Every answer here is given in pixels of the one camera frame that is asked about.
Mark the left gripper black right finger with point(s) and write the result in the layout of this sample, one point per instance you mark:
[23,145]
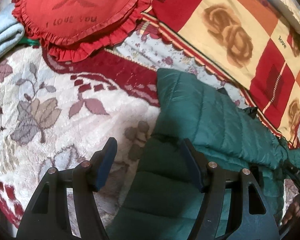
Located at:
[233,205]

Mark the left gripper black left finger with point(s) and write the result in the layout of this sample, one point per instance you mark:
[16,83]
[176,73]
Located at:
[47,215]

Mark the green quilted puffer jacket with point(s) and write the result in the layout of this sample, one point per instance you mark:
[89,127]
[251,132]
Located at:
[163,202]

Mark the person's hand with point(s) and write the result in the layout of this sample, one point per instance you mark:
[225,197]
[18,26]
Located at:
[293,210]

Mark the white floral plush blanket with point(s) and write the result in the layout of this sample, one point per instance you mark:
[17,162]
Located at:
[58,114]

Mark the white floral bed sheet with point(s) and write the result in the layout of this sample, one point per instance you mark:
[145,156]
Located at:
[145,46]

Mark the red cream rose quilt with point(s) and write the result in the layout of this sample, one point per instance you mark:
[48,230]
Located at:
[246,42]

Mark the light blue folded cloth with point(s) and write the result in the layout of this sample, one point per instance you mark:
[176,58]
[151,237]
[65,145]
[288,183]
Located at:
[11,31]

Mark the red heart ruffled pillow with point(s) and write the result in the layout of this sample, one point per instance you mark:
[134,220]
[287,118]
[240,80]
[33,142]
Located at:
[71,30]

